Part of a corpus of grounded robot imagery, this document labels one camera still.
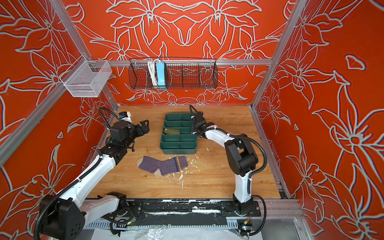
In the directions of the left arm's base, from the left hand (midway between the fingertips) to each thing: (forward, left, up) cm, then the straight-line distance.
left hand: (141, 121), depth 80 cm
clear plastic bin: (+26, +41, +8) cm, 49 cm away
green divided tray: (-3, -23, -16) cm, 28 cm away
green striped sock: (+6, -14, -16) cm, 22 cm away
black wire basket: (+38, -13, +6) cm, 41 cm away
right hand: (+9, -29, -16) cm, 34 cm away
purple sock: (-17, -10, -22) cm, 30 cm away
